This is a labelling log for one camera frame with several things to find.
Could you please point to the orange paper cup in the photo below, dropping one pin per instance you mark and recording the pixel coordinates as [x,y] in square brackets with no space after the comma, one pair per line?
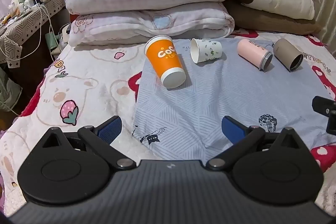
[164,57]

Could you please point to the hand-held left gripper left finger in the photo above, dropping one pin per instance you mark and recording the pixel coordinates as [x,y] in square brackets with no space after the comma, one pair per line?
[110,130]

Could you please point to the white patterned paper cup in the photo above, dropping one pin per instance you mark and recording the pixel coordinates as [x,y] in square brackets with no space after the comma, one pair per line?
[207,50]

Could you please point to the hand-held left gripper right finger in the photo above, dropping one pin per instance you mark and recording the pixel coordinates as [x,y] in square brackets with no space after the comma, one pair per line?
[232,130]

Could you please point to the brown folded blanket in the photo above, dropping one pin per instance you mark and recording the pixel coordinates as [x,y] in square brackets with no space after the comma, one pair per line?
[262,20]

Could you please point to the taupe insulated cup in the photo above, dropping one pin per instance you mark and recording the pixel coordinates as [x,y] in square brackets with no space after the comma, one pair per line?
[286,52]

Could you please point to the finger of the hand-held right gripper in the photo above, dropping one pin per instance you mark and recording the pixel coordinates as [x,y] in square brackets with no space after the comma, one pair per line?
[323,104]

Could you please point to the pink floral folded quilt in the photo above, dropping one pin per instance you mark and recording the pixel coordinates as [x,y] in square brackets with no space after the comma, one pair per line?
[131,27]

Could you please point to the green quilted cloth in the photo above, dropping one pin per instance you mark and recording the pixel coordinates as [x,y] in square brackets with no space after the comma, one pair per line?
[9,90]

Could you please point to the blue-grey striped cloth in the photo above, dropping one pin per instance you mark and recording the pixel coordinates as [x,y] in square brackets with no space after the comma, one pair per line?
[199,100]

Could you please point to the pink insulated cup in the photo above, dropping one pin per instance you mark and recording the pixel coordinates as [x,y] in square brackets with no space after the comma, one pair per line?
[252,52]

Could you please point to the beige curtain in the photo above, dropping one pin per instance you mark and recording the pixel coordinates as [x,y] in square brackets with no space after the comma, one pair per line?
[326,16]

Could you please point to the pale green object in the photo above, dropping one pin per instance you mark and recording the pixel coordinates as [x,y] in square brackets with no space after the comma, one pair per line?
[52,43]

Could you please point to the bedside table with patterned cover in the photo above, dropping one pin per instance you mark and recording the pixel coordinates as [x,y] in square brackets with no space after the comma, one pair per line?
[15,33]

